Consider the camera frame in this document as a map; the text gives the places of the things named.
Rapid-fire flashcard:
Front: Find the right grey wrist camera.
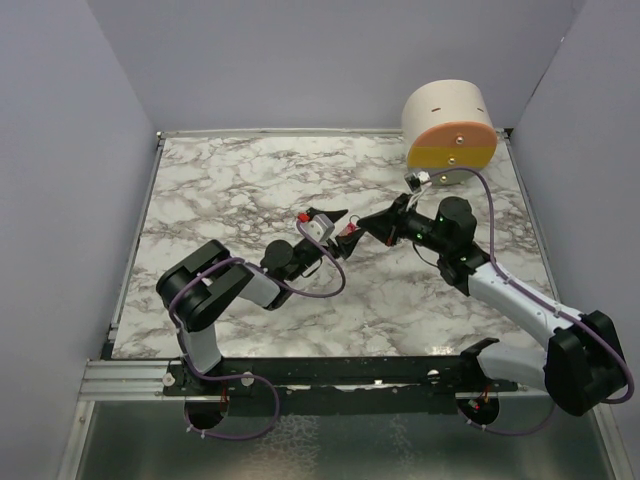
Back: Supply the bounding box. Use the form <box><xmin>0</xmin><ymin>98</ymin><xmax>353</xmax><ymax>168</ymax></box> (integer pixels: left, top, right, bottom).
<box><xmin>404</xmin><ymin>170</ymin><xmax>431</xmax><ymax>209</ymax></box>

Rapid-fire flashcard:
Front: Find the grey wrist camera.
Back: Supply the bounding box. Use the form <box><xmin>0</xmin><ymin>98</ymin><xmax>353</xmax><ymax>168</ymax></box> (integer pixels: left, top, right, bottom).
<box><xmin>297</xmin><ymin>213</ymin><xmax>335</xmax><ymax>243</ymax></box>
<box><xmin>404</xmin><ymin>170</ymin><xmax>431</xmax><ymax>209</ymax></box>

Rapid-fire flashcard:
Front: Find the pink strap keyring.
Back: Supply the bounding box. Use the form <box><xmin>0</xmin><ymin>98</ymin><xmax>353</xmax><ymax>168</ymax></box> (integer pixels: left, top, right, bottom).
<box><xmin>337</xmin><ymin>215</ymin><xmax>359</xmax><ymax>237</ymax></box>

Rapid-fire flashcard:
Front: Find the red tag key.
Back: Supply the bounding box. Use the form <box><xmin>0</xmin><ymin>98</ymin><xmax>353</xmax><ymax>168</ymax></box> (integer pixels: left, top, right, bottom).
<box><xmin>338</xmin><ymin>224</ymin><xmax>357</xmax><ymax>237</ymax></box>

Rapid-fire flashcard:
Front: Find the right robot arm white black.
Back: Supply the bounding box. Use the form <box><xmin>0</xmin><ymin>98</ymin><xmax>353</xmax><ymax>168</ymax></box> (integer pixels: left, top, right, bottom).
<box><xmin>357</xmin><ymin>194</ymin><xmax>634</xmax><ymax>416</ymax></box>

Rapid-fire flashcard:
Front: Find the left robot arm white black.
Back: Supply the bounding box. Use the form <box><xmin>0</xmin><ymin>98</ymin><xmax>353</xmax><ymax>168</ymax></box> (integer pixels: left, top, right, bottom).
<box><xmin>156</xmin><ymin>208</ymin><xmax>364</xmax><ymax>395</ymax></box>

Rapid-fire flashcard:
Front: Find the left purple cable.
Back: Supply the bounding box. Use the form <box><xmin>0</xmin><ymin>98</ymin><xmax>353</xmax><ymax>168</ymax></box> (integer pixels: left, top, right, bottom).
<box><xmin>168</xmin><ymin>222</ymin><xmax>347</xmax><ymax>381</ymax></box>

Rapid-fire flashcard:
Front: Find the round beige drawer box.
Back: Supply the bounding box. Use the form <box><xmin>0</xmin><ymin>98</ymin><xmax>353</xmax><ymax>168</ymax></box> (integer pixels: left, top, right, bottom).
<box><xmin>401</xmin><ymin>79</ymin><xmax>498</xmax><ymax>186</ymax></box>

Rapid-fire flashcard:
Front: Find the black mounting rail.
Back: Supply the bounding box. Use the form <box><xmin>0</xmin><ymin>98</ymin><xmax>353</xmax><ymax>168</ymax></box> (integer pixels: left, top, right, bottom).
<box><xmin>163</xmin><ymin>356</ymin><xmax>517</xmax><ymax>417</ymax></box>

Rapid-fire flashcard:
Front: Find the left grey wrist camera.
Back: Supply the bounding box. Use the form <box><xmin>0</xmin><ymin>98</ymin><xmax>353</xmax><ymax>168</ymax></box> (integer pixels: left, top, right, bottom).
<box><xmin>297</xmin><ymin>213</ymin><xmax>335</xmax><ymax>243</ymax></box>

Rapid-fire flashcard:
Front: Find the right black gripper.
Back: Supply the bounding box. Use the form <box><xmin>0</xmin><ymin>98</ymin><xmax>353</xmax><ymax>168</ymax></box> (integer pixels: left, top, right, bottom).
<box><xmin>358</xmin><ymin>193</ymin><xmax>451</xmax><ymax>256</ymax></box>

